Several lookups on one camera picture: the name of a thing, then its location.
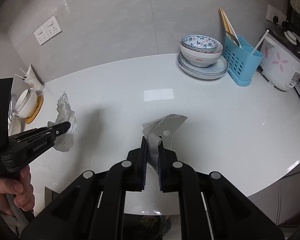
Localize bubble wrap sheet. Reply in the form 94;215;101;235
47;92;77;152

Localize clear plastic zip bag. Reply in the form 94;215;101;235
142;114;187;173

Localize black trash bin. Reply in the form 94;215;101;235
122;213;172;239

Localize person's left hand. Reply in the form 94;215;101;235
0;165;35;216

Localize stacked white bowls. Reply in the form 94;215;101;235
15;88;37;119

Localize wooden round trivet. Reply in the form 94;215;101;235
25;95;44;124

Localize white vase cup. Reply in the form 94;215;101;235
24;64;44;95

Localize blue patterned plate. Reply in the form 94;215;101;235
177;52;229;80

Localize blue plastic utensil holder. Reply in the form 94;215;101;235
223;35;263;87

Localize blue patterned bowl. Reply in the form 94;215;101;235
179;34;223;67

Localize white rice cooker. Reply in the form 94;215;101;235
260;25;300;91

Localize wooden chopsticks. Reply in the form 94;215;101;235
218;8;241;47

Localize white straw in holder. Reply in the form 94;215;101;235
251;29;269;55

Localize left wall socket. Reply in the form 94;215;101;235
33;27;50;46

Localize right wall socket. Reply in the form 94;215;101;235
43;16;62;38

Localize side wall socket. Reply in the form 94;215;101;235
266;5;287;25

